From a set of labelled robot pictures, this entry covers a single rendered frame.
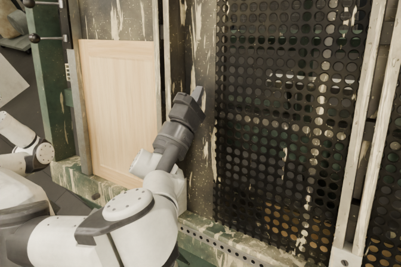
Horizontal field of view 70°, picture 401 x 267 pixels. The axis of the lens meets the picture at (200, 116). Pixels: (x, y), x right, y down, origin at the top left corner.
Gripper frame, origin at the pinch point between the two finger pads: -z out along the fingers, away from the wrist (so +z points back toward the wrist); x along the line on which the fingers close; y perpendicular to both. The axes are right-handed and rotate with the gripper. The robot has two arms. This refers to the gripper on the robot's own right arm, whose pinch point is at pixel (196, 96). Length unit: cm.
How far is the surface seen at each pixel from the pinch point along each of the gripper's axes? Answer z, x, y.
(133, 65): -7.2, 1.9, 28.0
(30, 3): -11, 25, 63
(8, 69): -61, -106, 402
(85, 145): 19, -21, 57
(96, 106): 5, -11, 50
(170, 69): -3.8, 6.0, 7.7
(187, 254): 41, -103, 35
